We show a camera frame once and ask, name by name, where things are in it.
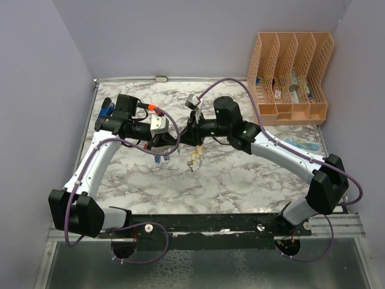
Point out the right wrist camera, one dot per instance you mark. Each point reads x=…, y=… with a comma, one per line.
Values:
x=195, y=104

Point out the light blue packaged item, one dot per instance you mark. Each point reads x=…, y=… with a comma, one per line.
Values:
x=305, y=145

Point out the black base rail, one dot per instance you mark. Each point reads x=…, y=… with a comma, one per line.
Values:
x=206, y=231

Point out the white table edge clip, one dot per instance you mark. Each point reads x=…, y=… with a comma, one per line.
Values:
x=161, y=79

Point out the blue stapler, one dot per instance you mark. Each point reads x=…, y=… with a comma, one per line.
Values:
x=107, y=107

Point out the peach plastic file organizer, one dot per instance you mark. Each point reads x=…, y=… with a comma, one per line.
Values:
x=285, y=76

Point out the orange black highlighter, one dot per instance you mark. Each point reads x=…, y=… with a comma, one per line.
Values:
x=150, y=107

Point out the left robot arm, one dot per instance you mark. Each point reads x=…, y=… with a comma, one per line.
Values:
x=74, y=208

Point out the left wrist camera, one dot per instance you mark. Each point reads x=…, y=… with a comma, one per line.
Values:
x=158, y=124

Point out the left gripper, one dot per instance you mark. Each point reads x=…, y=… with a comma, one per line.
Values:
x=160, y=139

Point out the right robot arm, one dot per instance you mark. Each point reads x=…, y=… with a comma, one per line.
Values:
x=325, y=178

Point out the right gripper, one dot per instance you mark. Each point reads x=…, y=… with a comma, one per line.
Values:
x=191, y=135

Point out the yellow tag key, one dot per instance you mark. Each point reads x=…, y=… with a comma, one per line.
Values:
x=200, y=151
x=193, y=158

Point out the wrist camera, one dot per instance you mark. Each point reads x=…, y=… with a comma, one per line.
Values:
x=158, y=124
x=195, y=104

